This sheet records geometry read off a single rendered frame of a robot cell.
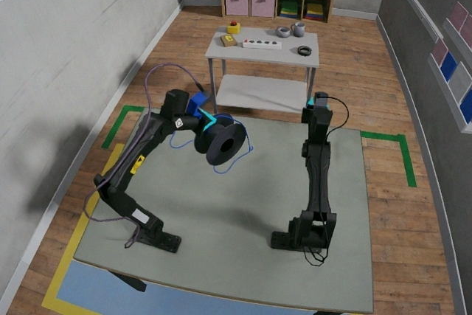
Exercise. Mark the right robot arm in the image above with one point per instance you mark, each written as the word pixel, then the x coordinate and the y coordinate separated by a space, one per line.
pixel 303 236

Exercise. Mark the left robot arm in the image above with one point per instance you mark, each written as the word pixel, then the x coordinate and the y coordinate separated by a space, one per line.
pixel 119 176

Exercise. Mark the black cable reel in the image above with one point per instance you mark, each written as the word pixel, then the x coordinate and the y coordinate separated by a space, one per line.
pixel 223 140

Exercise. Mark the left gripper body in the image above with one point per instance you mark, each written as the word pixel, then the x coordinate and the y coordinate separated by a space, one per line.
pixel 196 120

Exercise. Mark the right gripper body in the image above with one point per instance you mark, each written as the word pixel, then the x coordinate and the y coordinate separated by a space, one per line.
pixel 308 112

